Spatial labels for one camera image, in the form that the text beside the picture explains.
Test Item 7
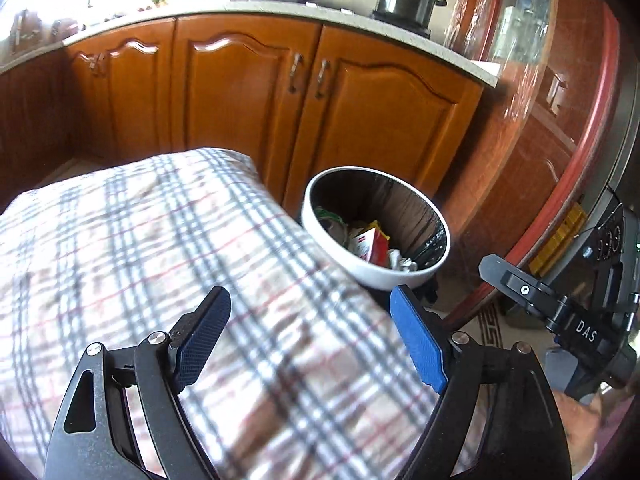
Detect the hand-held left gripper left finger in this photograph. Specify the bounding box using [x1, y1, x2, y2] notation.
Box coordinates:
[44, 286, 233, 480]

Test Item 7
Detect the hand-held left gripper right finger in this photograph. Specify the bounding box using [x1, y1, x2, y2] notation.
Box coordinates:
[389, 285, 573, 480]

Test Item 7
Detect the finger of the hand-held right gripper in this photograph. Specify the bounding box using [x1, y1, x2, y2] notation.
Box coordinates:
[479, 254, 571, 334]

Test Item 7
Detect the white tissue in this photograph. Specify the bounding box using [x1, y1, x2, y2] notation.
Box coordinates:
[389, 250, 418, 274]

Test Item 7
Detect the red and white carton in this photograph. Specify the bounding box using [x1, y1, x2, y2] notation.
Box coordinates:
[347, 225, 390, 264]

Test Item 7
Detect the white round waste bin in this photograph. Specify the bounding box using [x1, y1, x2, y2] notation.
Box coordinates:
[301, 166, 452, 292]

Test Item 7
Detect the crushed dark green carton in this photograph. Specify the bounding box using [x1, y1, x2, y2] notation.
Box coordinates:
[314, 207, 349, 247]

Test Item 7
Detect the person's right hand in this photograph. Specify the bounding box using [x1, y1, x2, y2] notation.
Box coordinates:
[552, 391, 617, 480]

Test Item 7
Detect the patterned floor mat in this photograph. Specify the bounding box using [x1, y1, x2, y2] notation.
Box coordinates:
[474, 304, 507, 352]

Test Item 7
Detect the yellow box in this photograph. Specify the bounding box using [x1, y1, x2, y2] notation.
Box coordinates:
[529, 204, 589, 275]

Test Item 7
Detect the plaid tablecloth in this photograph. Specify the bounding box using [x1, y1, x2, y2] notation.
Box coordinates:
[0, 147, 490, 480]

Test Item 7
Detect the red framed glass door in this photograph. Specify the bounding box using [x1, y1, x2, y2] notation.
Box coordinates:
[442, 0, 640, 322]

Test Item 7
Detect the wooden kitchen cabinet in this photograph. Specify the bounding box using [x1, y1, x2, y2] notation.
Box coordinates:
[0, 15, 486, 221]

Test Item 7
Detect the white kitchen countertop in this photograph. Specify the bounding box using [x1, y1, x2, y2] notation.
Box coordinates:
[0, 0, 501, 88]

